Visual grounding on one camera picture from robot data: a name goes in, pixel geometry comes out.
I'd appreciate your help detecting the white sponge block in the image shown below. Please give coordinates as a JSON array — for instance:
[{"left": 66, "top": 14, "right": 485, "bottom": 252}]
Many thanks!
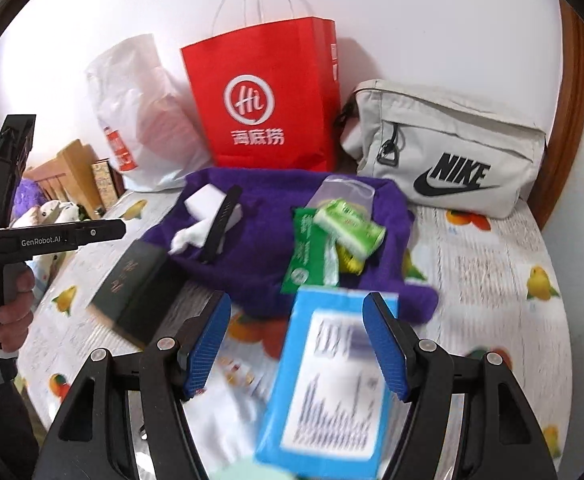
[{"left": 183, "top": 184, "right": 243, "bottom": 223}]

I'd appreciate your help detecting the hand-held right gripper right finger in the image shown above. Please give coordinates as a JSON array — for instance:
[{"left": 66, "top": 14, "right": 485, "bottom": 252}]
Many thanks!
[{"left": 362, "top": 291, "right": 558, "bottom": 480}]

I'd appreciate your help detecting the wooden headboard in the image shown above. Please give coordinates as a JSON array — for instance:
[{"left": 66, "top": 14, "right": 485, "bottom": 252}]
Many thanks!
[{"left": 536, "top": 0, "right": 584, "bottom": 232}]

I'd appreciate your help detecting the person's left hand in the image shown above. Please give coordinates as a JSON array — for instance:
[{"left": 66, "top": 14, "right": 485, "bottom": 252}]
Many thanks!
[{"left": 0, "top": 271, "right": 37, "bottom": 357}]

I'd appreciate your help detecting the blue tissue packet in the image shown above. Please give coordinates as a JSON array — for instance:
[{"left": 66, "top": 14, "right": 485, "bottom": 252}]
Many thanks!
[{"left": 253, "top": 286, "right": 401, "bottom": 479}]

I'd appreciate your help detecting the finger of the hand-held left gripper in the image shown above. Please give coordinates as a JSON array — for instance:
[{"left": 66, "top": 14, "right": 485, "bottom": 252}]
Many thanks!
[{"left": 0, "top": 114, "right": 38, "bottom": 261}]

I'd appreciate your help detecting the light green tissue packet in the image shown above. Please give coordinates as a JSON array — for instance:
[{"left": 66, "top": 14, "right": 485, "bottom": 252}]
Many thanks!
[{"left": 313, "top": 198, "right": 387, "bottom": 259}]

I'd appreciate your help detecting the grey waist bag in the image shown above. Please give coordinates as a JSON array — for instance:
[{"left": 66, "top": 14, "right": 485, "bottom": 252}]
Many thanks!
[{"left": 340, "top": 79, "right": 548, "bottom": 220}]

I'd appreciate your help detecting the dark green book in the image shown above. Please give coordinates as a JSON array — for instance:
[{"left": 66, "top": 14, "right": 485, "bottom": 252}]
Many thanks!
[{"left": 86, "top": 239, "right": 189, "bottom": 347}]

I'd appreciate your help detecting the black bar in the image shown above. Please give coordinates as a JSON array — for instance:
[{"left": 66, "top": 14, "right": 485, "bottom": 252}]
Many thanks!
[{"left": 198, "top": 184, "right": 245, "bottom": 264}]

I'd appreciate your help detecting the clear plastic bag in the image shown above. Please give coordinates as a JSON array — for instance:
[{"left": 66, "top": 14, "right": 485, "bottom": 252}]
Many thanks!
[{"left": 306, "top": 174, "right": 377, "bottom": 222}]

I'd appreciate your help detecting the purple fleece cloth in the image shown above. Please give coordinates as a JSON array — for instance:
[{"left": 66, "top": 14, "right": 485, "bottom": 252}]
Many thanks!
[{"left": 140, "top": 166, "right": 441, "bottom": 327}]

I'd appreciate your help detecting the fruit print bed sheet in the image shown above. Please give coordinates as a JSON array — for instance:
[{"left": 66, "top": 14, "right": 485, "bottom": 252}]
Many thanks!
[{"left": 14, "top": 187, "right": 573, "bottom": 480}]

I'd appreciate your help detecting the white plastic bag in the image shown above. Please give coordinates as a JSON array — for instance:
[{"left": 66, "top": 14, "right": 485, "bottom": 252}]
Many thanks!
[{"left": 84, "top": 33, "right": 213, "bottom": 193}]

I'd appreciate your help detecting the white fluffy cloth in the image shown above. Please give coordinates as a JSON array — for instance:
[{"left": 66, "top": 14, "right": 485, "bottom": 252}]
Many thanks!
[{"left": 168, "top": 219, "right": 213, "bottom": 255}]

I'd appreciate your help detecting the red paper bag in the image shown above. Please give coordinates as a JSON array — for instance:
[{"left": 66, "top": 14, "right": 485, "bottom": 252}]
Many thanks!
[{"left": 179, "top": 0, "right": 341, "bottom": 174}]

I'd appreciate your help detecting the light green cloth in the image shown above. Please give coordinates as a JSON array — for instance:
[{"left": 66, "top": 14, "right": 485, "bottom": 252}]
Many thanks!
[{"left": 206, "top": 460, "right": 295, "bottom": 480}]

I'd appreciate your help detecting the yellow black pouch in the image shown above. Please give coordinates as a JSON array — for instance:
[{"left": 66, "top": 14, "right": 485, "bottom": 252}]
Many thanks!
[{"left": 336, "top": 242, "right": 369, "bottom": 277}]

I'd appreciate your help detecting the purple plush toy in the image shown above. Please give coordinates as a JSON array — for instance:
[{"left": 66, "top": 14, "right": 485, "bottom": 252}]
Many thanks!
[{"left": 13, "top": 179, "right": 41, "bottom": 217}]

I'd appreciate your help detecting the brown printed box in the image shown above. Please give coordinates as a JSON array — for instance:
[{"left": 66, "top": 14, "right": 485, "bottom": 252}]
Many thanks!
[{"left": 90, "top": 157, "right": 123, "bottom": 212}]

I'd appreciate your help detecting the white plush toy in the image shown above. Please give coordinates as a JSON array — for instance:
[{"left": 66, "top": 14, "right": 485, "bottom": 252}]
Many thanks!
[{"left": 10, "top": 199, "right": 81, "bottom": 273}]

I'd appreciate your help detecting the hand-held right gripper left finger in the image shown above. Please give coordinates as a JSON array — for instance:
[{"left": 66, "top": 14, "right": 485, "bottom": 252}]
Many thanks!
[{"left": 32, "top": 291, "right": 233, "bottom": 480}]

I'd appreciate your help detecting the green wet wipes packet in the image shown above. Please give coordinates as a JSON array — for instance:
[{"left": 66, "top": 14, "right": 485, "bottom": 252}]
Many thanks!
[{"left": 280, "top": 207, "right": 341, "bottom": 296}]

